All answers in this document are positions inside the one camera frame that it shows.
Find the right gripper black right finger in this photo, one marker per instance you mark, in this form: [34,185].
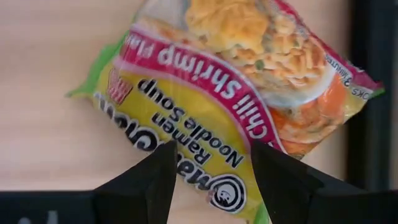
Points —
[289,193]

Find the lime chili shrimp noodle packet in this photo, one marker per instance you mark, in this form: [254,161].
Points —
[199,93]

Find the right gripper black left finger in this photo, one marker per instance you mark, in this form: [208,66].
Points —
[146,193]

